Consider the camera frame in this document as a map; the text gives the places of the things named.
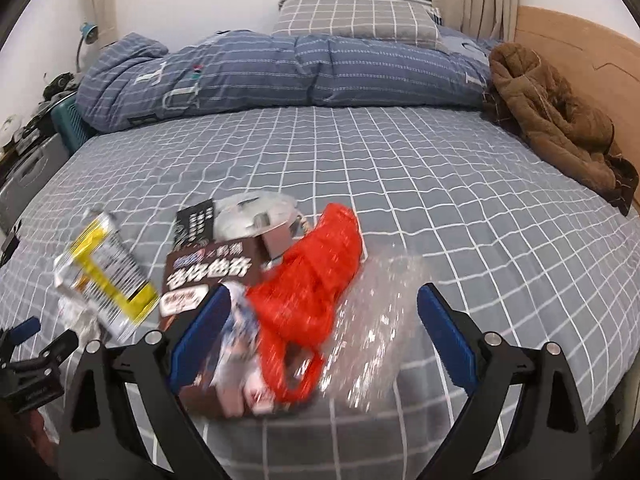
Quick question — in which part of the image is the wooden headboard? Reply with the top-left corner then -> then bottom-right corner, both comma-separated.
514,5 -> 640,171

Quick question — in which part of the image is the black charger with cable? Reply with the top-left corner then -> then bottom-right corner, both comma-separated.
0,225 -> 22,267

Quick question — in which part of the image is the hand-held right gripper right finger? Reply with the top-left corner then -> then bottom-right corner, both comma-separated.
416,282 -> 593,480

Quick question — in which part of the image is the teal plastic crate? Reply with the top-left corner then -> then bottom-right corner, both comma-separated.
51,97 -> 96,153

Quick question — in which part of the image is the red plastic bag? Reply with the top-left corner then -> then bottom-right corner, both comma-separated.
245,203 -> 364,405

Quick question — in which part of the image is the black printed packet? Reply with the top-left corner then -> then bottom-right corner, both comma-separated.
172,199 -> 217,253

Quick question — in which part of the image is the dark bag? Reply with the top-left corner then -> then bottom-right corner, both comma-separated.
42,72 -> 83,102

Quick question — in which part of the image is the white crumpled plastic bag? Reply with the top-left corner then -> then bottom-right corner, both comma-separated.
212,192 -> 306,261

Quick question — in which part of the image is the clear bubble wrap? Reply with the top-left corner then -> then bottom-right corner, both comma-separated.
320,255 -> 436,411

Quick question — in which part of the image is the brown printed carton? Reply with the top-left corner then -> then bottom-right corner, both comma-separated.
159,237 -> 271,418

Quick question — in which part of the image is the brown padded jacket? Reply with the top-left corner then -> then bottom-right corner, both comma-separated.
482,41 -> 640,217

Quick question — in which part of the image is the blue desk lamp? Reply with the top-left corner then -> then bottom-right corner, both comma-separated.
75,22 -> 99,73

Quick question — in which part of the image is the blue striped duvet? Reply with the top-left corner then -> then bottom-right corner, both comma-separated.
75,27 -> 496,136

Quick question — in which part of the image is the white printed wrapper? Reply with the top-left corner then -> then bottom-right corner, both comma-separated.
215,282 -> 276,416

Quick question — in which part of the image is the grey checked pillow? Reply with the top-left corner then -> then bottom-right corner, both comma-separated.
271,0 -> 443,51

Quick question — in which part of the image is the grey suitcase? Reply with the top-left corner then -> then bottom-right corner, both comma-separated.
0,132 -> 71,231

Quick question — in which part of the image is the grey checked bed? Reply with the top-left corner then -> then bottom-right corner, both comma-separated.
0,105 -> 640,480

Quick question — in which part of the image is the yellow snack packet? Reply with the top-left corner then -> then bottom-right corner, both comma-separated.
54,209 -> 161,343

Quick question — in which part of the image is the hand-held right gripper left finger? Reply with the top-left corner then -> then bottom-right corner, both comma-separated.
56,284 -> 236,480

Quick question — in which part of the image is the wide beige curtain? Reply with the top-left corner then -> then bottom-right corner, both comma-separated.
431,0 -> 523,48

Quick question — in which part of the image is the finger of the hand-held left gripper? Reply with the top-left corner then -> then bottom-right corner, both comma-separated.
10,331 -> 81,373
0,316 -> 42,361

